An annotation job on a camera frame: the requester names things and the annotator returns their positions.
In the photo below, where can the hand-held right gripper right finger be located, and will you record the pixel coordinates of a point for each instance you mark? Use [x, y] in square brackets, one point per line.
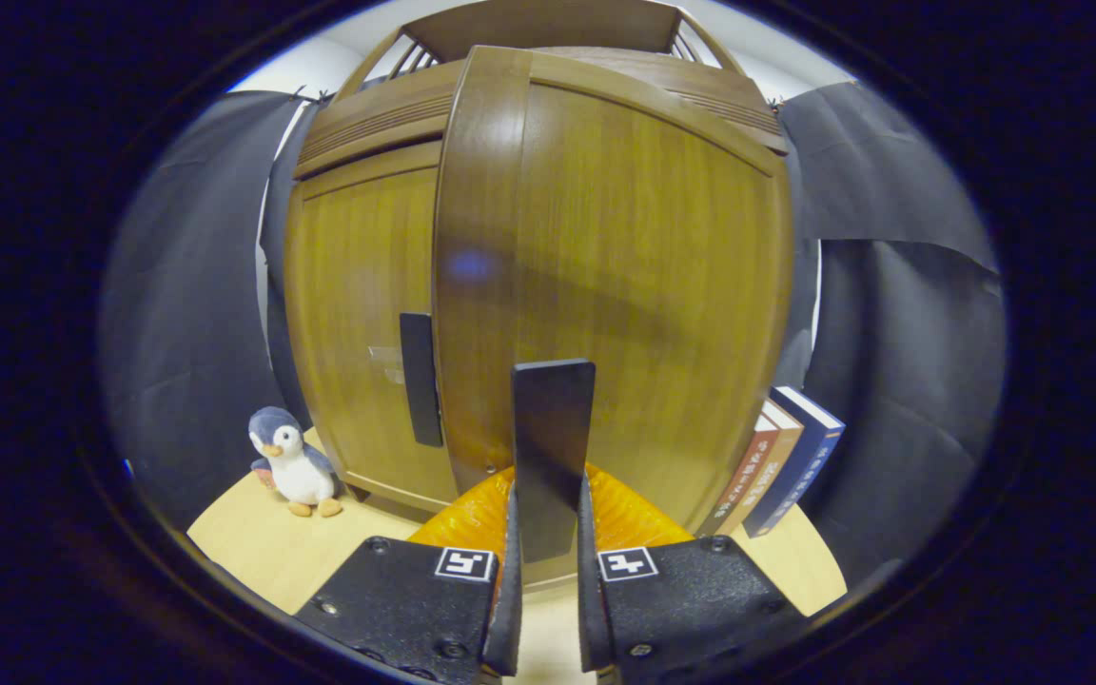
[591, 609]

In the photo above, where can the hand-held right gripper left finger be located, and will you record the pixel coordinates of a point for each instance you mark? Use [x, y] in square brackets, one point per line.
[510, 609]

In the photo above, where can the wooden cabinet door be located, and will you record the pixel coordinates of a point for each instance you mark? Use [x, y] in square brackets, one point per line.
[624, 238]
[358, 304]

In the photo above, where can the wooden double-door shoe cabinet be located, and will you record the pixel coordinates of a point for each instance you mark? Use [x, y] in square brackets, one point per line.
[377, 114]

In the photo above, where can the red-brown book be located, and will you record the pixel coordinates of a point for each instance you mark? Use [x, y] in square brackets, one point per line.
[743, 476]

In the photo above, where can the tan book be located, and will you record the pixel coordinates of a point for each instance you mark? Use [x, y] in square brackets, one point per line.
[772, 466]

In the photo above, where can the penguin plush toy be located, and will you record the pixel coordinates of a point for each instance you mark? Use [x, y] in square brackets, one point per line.
[299, 471]

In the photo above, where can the navy blue book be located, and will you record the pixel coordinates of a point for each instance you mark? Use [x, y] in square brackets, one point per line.
[800, 466]

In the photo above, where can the black backdrop cloth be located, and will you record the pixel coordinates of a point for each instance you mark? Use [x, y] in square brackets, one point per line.
[186, 285]

